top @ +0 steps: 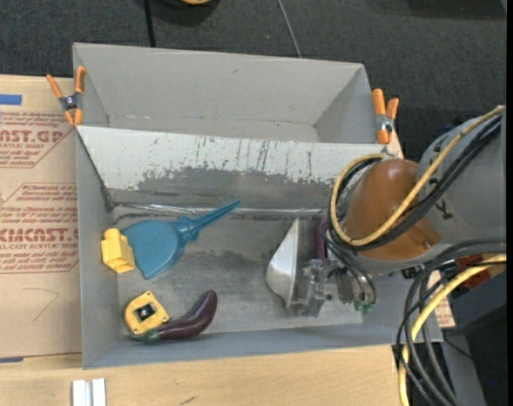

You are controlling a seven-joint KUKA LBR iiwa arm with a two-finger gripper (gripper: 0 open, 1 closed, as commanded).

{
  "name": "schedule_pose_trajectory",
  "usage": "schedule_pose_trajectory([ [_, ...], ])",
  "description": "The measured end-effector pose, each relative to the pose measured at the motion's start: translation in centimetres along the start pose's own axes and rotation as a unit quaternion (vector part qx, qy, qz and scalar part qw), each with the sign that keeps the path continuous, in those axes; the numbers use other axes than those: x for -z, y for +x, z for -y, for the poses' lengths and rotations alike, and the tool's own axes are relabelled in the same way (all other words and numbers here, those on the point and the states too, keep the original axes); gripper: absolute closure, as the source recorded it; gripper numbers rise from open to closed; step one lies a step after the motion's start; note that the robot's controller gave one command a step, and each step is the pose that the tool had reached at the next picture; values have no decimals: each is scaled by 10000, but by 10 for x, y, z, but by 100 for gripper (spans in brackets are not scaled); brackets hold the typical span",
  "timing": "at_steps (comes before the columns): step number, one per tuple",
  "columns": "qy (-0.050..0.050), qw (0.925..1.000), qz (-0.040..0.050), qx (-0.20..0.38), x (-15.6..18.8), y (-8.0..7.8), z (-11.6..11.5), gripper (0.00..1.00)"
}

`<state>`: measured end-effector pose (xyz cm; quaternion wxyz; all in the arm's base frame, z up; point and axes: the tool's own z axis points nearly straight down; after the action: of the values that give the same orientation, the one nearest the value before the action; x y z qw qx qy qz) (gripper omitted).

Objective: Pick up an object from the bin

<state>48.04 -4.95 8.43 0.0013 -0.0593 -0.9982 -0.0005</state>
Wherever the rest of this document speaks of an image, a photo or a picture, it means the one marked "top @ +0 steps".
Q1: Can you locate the yellow toy block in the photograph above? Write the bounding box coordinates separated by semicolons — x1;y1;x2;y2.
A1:
101;228;136;275

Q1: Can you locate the purple curved object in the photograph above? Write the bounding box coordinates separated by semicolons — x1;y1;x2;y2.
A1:
316;216;329;262

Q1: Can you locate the blue plastic scoop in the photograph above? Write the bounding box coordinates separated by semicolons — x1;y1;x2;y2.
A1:
122;200;242;281

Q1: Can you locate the purple toy eggplant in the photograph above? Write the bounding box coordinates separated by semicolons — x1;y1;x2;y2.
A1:
130;289;219;345

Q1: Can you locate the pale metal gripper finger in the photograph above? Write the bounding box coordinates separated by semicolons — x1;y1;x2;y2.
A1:
287;297;326;318

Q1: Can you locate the brown cardboard board red print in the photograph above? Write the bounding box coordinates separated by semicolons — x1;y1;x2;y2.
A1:
0;73;85;365

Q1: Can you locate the yellow tape measure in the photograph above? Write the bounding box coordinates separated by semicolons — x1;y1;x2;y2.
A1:
124;290;172;337

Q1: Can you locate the grey metal bin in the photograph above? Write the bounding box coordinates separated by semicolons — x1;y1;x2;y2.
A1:
72;42;405;370

